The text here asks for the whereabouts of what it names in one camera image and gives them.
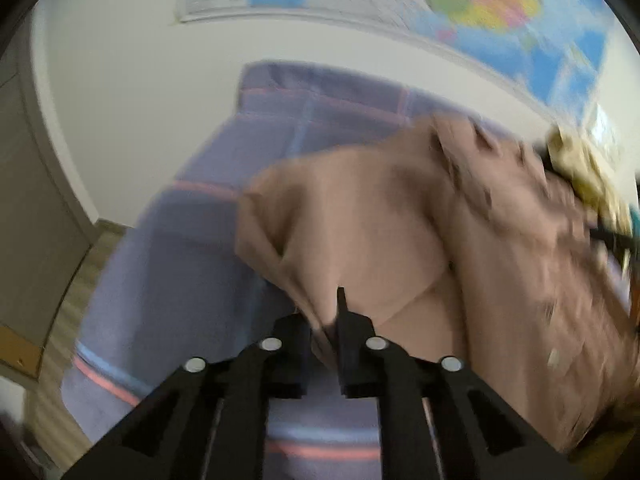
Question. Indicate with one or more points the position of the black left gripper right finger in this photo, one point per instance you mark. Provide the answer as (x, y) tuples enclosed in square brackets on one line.
[(437, 420)]

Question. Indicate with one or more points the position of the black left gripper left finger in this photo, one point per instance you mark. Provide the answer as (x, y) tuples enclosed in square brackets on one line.
[(207, 420)]

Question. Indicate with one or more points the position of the dusty pink zip jacket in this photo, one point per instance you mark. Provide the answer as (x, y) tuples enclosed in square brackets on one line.
[(454, 242)]

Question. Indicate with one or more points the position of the cream beige garment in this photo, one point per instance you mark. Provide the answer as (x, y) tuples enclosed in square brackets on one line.
[(578, 161)]

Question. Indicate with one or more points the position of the purple plaid bed sheet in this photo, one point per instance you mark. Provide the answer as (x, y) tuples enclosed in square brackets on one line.
[(174, 289)]

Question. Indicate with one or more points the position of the grey door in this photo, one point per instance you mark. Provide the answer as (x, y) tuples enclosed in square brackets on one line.
[(44, 232)]

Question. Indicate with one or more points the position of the colourful wall map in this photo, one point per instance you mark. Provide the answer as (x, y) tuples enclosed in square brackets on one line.
[(551, 50)]

